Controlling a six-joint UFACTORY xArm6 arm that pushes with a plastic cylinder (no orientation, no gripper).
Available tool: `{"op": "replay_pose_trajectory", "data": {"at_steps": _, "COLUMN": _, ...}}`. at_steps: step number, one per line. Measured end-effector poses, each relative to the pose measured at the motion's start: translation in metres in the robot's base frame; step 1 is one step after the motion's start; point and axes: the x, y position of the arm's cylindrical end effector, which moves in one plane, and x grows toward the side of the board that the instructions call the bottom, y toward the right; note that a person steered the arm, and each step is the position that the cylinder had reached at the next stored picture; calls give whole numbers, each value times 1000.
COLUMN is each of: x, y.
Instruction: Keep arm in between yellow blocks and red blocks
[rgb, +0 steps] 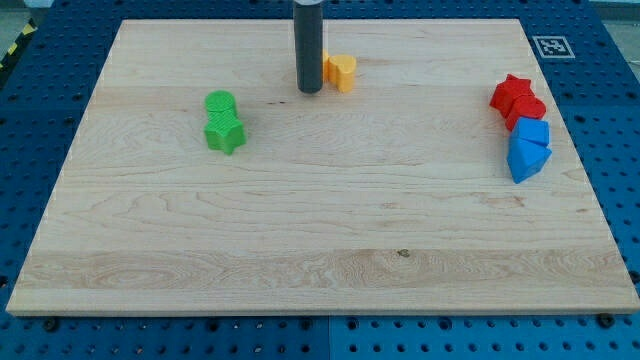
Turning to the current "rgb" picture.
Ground grey cylindrical robot pusher arm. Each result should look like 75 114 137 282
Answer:
293 0 323 94

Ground red heart block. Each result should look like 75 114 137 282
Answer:
505 96 546 131

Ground white fiducial marker tag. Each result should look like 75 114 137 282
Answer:
532 35 575 59

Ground green cylinder block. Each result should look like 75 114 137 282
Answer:
204 90 237 113

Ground red star block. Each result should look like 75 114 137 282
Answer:
489 74 534 118

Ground yellow black hazard tape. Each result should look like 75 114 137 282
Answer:
1 18 38 73

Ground blue cube block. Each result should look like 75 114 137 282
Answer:
510 117 550 147

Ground green star block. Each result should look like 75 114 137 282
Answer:
203 110 246 155

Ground yellow block behind pusher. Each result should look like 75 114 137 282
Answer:
322 49 330 83

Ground yellow heart block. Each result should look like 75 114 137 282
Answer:
328 54 357 93

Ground blue pentagon block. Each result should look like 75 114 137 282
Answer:
507 138 552 184

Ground light wooden board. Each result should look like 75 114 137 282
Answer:
7 19 639 316

